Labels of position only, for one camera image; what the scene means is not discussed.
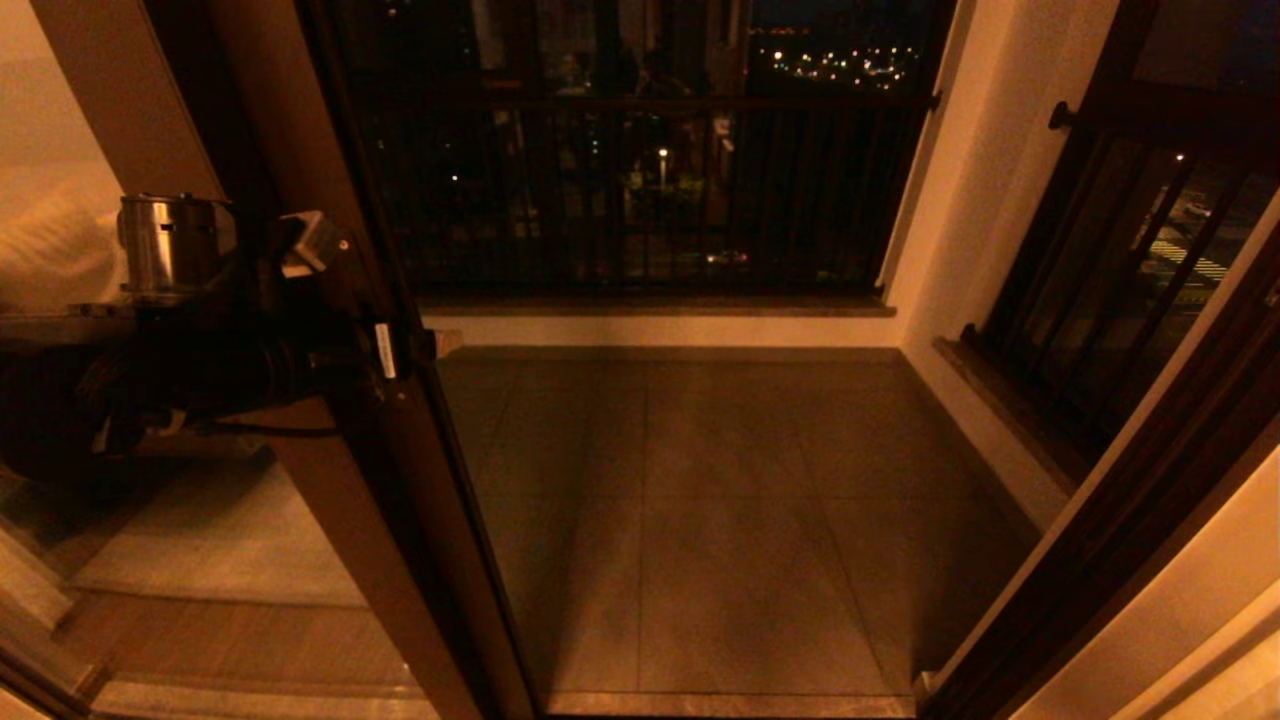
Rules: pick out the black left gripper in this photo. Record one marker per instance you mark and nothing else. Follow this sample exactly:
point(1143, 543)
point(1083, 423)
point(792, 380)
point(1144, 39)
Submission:
point(350, 340)

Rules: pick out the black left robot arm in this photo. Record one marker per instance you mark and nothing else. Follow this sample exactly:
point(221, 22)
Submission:
point(170, 250)

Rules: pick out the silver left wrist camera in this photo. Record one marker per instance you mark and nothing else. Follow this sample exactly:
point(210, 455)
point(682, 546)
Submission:
point(308, 240)

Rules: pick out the brown framed fixed glass panel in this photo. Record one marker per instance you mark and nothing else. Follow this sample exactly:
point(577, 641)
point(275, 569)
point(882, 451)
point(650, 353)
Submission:
point(120, 100)

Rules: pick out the black window guard railing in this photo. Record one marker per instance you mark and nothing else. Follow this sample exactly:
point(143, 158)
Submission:
point(650, 100)
point(1150, 110)

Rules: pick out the dark brown door jamb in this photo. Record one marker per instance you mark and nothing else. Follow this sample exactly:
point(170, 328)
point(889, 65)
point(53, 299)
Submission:
point(1150, 480)

